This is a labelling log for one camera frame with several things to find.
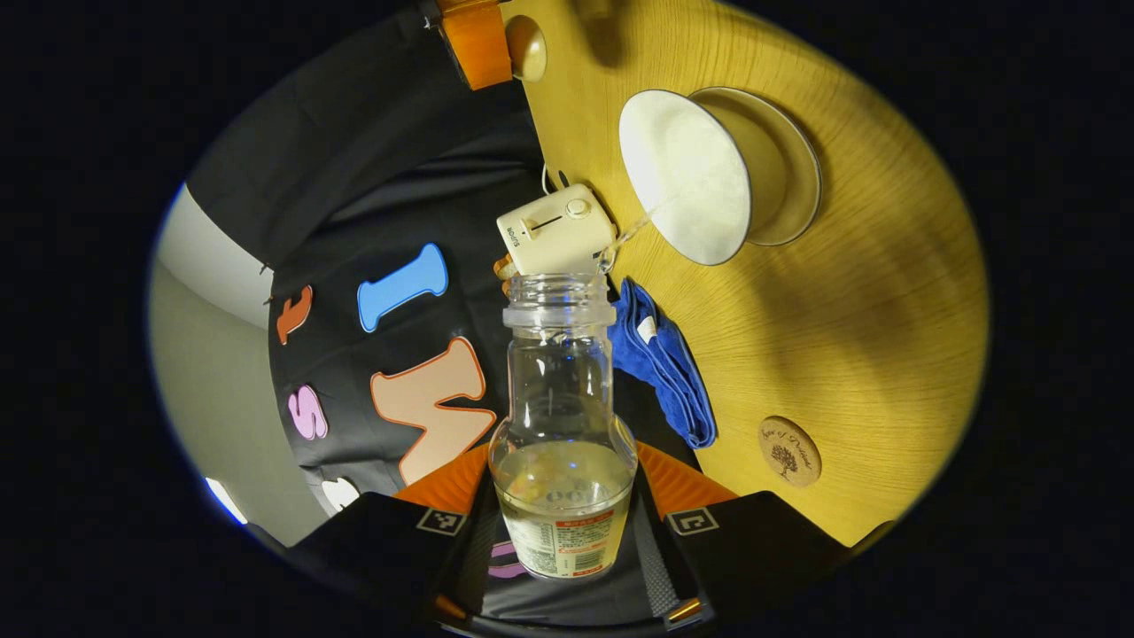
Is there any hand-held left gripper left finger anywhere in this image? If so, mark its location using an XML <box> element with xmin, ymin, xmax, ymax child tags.
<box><xmin>288</xmin><ymin>443</ymin><xmax>494</xmax><ymax>621</ymax></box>

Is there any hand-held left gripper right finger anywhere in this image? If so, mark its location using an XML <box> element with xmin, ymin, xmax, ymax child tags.
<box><xmin>632</xmin><ymin>441</ymin><xmax>853</xmax><ymax>632</ymax></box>

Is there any white teacup lid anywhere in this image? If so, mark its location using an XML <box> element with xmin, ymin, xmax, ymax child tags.
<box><xmin>505</xmin><ymin>15</ymin><xmax>548</xmax><ymax>83</ymax></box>

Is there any clear water bottle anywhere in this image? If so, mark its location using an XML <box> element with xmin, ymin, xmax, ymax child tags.
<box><xmin>487</xmin><ymin>273</ymin><xmax>639</xmax><ymax>581</ymax></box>

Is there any round wooden coaster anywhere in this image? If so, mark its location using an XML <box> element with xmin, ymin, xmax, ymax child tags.
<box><xmin>759</xmin><ymin>416</ymin><xmax>822</xmax><ymax>488</ymax></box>

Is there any white teacup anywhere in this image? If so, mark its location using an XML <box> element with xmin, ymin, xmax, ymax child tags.
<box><xmin>618</xmin><ymin>87</ymin><xmax>789</xmax><ymax>267</ymax></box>

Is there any black backdrop cloth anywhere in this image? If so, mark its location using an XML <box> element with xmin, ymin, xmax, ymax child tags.
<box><xmin>186</xmin><ymin>4</ymin><xmax>701</xmax><ymax>626</ymax></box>

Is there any blue towel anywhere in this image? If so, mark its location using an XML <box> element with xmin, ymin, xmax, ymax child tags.
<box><xmin>607</xmin><ymin>276</ymin><xmax>717</xmax><ymax>449</ymax></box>

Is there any white toaster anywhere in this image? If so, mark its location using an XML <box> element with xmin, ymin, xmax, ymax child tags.
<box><xmin>496</xmin><ymin>183</ymin><xmax>618</xmax><ymax>277</ymax></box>

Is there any ceiling light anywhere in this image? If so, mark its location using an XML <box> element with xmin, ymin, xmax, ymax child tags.
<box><xmin>206</xmin><ymin>477</ymin><xmax>249</xmax><ymax>525</ymax></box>

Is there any white saucer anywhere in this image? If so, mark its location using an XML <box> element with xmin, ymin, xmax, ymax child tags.
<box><xmin>691</xmin><ymin>86</ymin><xmax>823</xmax><ymax>247</ymax></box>

